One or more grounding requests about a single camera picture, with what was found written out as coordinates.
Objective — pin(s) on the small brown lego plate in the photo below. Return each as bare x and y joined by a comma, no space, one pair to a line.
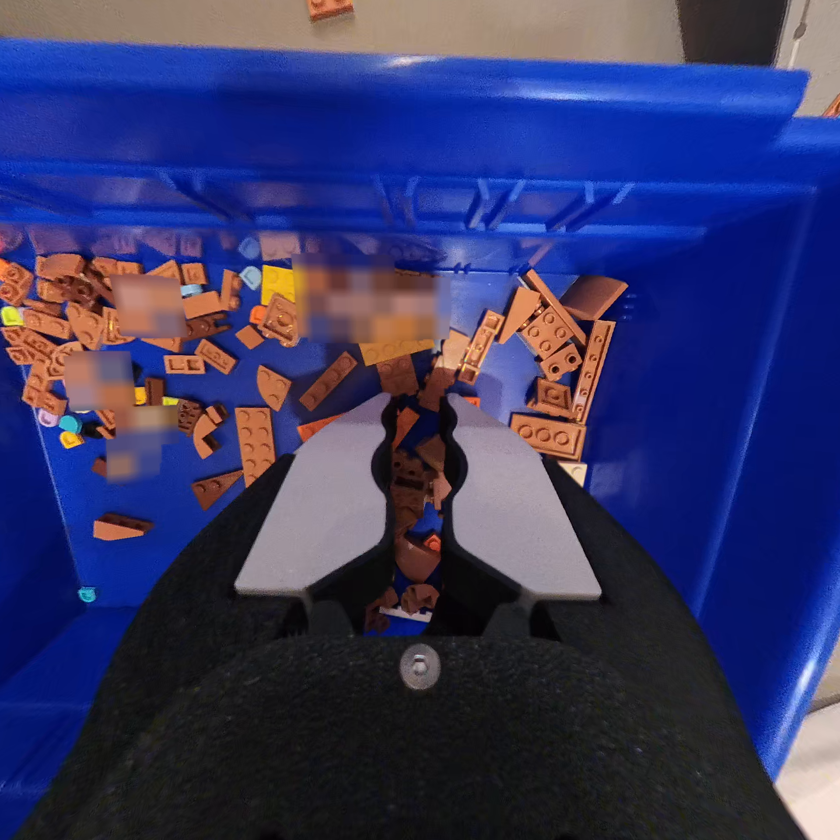
330,8

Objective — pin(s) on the teal small lego tile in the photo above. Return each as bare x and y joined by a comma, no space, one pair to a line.
86,594

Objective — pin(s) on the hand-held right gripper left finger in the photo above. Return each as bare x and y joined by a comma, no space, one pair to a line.
315,512

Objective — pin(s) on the blue plastic bin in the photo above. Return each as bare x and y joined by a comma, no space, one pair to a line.
394,164

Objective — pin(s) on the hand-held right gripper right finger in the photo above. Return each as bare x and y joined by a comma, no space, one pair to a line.
518,518

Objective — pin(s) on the brown lego slope brick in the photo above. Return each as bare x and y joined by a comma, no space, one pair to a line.
121,526

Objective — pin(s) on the yellow square lego plate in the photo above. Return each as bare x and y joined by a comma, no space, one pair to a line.
279,283

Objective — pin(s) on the pile of brown lego pieces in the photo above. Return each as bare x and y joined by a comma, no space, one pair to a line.
256,439

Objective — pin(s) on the dark furniture leg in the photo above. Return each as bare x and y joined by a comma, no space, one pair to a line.
732,29

